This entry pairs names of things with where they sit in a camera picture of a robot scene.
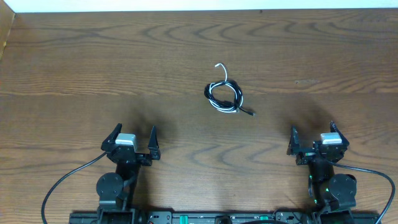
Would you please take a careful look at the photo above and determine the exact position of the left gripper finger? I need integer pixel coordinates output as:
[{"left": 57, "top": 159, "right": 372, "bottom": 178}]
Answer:
[
  {"left": 147, "top": 126, "right": 161, "bottom": 160},
  {"left": 101, "top": 123, "right": 122, "bottom": 152}
]

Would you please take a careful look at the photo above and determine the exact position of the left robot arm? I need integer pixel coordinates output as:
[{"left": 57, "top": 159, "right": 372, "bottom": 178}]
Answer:
[{"left": 96, "top": 123, "right": 161, "bottom": 224}]

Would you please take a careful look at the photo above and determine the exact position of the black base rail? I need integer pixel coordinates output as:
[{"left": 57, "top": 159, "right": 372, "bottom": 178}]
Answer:
[{"left": 68, "top": 209, "right": 379, "bottom": 224}]

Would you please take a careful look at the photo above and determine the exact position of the white usb cable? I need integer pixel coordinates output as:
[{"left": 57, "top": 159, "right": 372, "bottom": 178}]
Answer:
[{"left": 208, "top": 63, "right": 244, "bottom": 114}]

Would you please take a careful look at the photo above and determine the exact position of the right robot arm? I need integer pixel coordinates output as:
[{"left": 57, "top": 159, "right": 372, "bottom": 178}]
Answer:
[{"left": 287, "top": 122, "right": 357, "bottom": 223}]

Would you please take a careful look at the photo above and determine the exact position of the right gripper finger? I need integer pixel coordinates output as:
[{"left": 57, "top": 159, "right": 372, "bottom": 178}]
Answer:
[
  {"left": 287, "top": 126, "right": 301, "bottom": 155},
  {"left": 330, "top": 121, "right": 349, "bottom": 146}
]

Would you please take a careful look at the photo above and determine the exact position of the black usb cable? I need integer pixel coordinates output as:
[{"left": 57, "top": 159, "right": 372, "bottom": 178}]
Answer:
[{"left": 203, "top": 80, "right": 257, "bottom": 117}]

